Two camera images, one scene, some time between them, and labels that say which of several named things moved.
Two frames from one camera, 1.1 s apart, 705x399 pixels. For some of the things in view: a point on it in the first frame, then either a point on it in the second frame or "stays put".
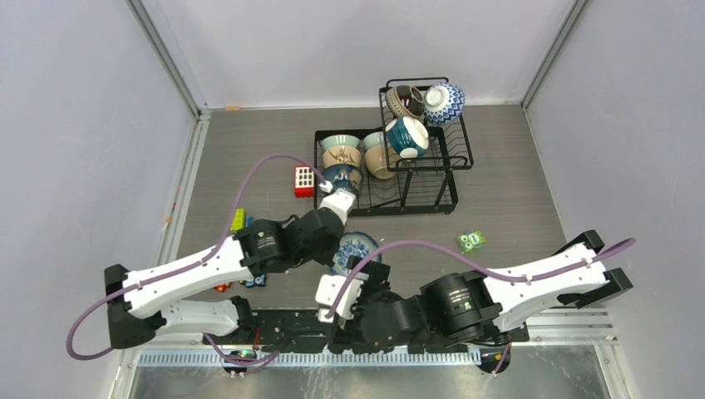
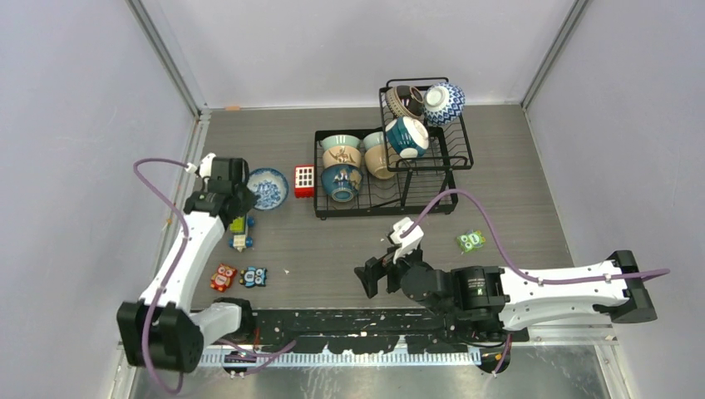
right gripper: x=377 y=278 → x=375 y=268
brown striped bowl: x=405 y=100 stays put
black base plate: x=304 y=330 stays put
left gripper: x=327 y=256 → x=249 y=202
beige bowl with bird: x=342 y=155 stays put
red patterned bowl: x=443 y=104 stays put
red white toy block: x=303 y=181 stays put
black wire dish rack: x=404 y=167 stays put
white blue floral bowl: x=353 y=243 → x=271 y=185
